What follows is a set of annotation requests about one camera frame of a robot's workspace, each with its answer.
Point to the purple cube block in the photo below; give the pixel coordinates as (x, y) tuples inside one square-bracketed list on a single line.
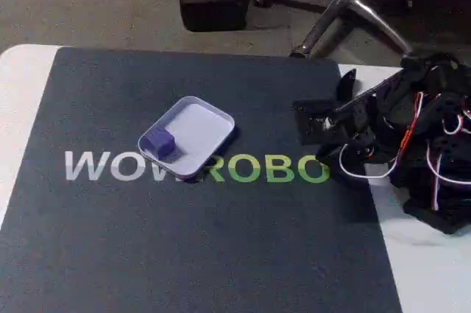
[(159, 143)]

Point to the pale lavender rectangular tray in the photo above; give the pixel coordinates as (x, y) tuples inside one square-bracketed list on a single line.
[(206, 129)]

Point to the chrome office chair base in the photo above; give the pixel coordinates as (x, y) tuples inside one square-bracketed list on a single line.
[(353, 7)]

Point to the black WOWROBO printed mat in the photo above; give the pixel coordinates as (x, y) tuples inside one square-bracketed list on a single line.
[(147, 246)]

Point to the black square camera module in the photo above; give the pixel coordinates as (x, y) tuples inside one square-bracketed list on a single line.
[(316, 123)]

